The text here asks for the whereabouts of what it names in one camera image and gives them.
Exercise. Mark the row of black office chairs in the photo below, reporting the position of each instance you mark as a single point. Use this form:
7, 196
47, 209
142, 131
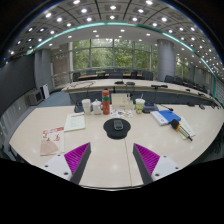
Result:
168, 79

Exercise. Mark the white lidded ceramic mug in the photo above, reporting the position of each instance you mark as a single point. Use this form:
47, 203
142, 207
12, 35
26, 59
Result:
96, 108

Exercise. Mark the green printed paper cup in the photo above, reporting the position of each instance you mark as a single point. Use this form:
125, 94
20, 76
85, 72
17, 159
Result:
140, 106

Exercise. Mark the pale green booklet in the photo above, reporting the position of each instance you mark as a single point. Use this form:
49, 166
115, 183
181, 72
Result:
189, 128

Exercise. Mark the white paper cup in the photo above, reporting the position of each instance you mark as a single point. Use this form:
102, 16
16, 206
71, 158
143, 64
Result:
86, 107

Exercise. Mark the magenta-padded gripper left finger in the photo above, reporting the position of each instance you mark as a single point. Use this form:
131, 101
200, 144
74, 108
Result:
76, 156

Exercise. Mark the white cardboard box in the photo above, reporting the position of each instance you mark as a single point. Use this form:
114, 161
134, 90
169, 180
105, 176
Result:
121, 101

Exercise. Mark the white document with red header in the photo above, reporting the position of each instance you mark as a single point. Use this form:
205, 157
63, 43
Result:
75, 122

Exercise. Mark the red and white leaflet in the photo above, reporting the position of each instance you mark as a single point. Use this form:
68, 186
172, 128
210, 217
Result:
52, 141

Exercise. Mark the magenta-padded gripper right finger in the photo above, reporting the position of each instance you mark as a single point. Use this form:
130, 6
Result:
148, 158

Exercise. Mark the handheld microphone with orange collar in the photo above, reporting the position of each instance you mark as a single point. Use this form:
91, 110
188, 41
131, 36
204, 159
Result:
180, 128

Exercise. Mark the black gooseneck microphone unit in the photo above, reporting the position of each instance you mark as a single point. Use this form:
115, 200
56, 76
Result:
78, 108
150, 108

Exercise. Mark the blue and white book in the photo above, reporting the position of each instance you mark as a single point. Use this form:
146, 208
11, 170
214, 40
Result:
168, 116

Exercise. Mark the black computer mouse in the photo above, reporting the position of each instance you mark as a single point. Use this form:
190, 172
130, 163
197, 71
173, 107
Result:
118, 125

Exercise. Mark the ceiling spot lights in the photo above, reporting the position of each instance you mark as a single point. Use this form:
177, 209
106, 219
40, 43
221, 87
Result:
100, 15

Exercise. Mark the red thermos bottle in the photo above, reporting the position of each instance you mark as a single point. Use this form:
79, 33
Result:
106, 103

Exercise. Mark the colourful sticker sheet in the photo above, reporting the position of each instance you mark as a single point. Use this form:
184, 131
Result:
124, 114

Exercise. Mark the black mouse pad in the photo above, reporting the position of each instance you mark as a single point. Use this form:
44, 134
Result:
109, 130

